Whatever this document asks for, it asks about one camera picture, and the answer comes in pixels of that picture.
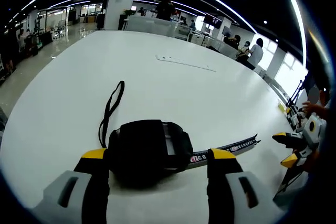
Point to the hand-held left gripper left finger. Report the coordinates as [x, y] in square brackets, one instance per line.
[76, 182]

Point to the white flat plastic strip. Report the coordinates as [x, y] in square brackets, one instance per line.
[183, 62]

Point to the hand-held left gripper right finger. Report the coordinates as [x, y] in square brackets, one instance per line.
[231, 179]

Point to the black tripod stand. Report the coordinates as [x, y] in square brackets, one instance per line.
[296, 95]

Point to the white office desk partition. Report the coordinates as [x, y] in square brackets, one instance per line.
[151, 26]

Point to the green plant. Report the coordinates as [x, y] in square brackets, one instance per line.
[128, 12]

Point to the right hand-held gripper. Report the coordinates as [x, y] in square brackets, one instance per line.
[312, 132]

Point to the wall screen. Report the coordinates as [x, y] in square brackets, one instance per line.
[212, 20]

